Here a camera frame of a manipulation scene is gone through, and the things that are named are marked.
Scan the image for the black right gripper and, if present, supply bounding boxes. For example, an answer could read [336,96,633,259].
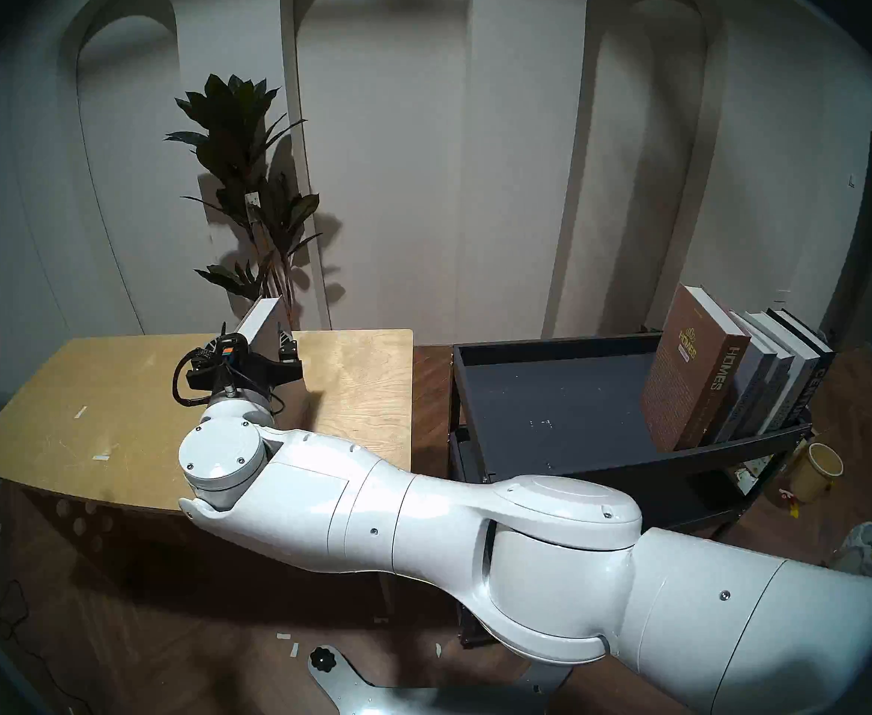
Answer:
[185,320,305,406]

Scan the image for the large grey SPECIAL ISSUE book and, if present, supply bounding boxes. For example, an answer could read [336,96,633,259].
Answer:
[233,296,292,360]

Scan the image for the brown HOMES book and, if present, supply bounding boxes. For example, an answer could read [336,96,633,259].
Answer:
[640,283,752,452]

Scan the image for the grey Discontent book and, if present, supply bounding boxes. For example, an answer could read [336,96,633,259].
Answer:
[713,310,779,446]

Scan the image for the grey iaura book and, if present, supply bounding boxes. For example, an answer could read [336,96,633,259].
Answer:
[734,313,796,439]

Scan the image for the silver book small black lettering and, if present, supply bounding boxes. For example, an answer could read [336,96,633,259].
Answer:
[750,311,820,430]

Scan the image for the black CENTURY book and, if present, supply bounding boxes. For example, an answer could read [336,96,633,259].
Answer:
[767,308,835,424]

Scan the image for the light wooden display table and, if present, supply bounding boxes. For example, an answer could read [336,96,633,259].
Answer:
[0,329,414,513]

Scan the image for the black metal shelf cart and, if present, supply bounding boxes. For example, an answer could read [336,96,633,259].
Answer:
[447,328,813,647]

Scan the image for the tall green potted plant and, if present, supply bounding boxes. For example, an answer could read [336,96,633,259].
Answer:
[164,74,323,331]

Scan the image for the green and white carton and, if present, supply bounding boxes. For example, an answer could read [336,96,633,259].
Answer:
[738,453,773,492]

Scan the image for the yellow plastic bucket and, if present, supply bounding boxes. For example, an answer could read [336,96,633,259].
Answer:
[788,443,844,503]

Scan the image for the white trash bin with bag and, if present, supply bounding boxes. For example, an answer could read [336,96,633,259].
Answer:
[834,522,872,576]

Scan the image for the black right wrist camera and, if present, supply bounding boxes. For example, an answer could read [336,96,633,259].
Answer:
[209,332,251,366]

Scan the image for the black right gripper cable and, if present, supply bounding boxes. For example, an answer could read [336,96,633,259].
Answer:
[172,349,217,409]

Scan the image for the grey metal robot base plate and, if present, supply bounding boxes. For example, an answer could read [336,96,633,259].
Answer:
[309,645,571,715]

